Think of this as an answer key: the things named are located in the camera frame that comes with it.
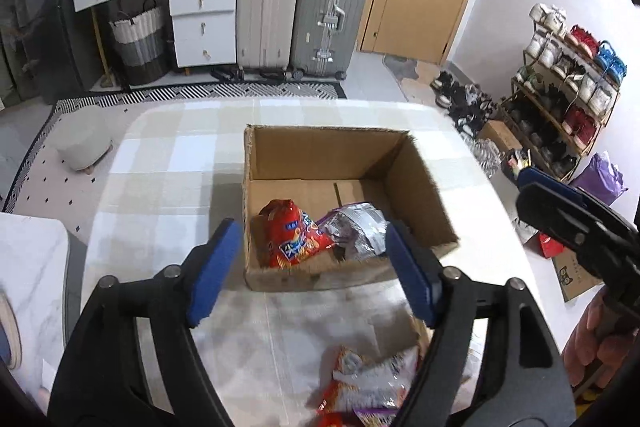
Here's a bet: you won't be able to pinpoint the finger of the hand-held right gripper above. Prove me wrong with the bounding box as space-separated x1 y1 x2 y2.
516 184 640 293
518 167 640 248

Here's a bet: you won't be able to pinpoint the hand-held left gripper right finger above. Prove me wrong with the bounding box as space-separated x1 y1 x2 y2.
384 221 576 427

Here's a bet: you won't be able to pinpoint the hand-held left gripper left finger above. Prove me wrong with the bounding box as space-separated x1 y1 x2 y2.
47 218 244 427

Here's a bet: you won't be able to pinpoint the silver purple snack bag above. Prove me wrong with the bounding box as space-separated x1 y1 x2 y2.
316 202 396 263

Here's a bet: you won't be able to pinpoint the red snack bag blue label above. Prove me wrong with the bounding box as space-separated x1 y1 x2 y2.
250 199 337 269

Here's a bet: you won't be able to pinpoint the person's right hand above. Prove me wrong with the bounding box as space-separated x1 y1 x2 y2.
564 292 640 400

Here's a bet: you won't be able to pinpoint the black pen holder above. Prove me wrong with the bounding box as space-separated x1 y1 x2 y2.
501 148 532 182

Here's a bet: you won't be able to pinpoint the red paper bag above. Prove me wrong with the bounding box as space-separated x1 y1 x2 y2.
537 232 566 259

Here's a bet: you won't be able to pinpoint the clear plastic bottles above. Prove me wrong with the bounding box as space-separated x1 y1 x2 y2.
470 137 503 178

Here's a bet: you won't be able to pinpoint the cardboard box with owl print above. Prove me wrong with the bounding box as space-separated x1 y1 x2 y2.
552 252 603 303

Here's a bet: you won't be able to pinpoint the small brown cardboard box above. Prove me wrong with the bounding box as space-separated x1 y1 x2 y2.
477 119 523 155

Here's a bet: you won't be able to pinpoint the wooden shoe rack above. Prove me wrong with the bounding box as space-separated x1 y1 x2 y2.
502 4 628 182

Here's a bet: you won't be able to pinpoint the checked tablecloth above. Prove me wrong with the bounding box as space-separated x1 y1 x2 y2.
80 99 546 427

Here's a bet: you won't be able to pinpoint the pile of dark shoes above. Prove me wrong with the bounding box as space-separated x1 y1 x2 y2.
431 69 501 138

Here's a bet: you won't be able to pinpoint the white orange snack bag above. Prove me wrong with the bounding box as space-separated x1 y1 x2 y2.
331 345 425 410

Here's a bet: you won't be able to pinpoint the red snack packet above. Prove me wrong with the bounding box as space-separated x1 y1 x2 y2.
311 394 401 427

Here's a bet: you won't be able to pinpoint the white marble table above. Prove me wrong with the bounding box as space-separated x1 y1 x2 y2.
0 212 71 408

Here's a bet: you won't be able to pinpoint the grey round stool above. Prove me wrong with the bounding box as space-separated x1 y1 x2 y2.
55 109 113 172

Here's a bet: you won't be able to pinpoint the black white patterned rug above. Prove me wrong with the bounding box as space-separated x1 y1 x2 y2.
0 82 348 214

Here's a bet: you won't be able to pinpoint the beige rimmed round bowl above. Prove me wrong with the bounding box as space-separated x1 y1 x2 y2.
0 292 23 370

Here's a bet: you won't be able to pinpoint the woven grey white basket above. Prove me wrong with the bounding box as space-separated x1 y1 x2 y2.
109 0 168 86

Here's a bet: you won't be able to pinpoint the white drawer desk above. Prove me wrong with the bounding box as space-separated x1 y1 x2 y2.
71 0 238 82

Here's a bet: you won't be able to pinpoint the silver suitcase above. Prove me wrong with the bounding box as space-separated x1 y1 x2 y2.
289 0 372 81

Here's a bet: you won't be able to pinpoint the beige suitcase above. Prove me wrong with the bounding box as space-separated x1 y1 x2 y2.
235 0 303 80

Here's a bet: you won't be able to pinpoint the dark glass cabinet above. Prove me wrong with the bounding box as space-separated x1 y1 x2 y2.
0 0 101 108

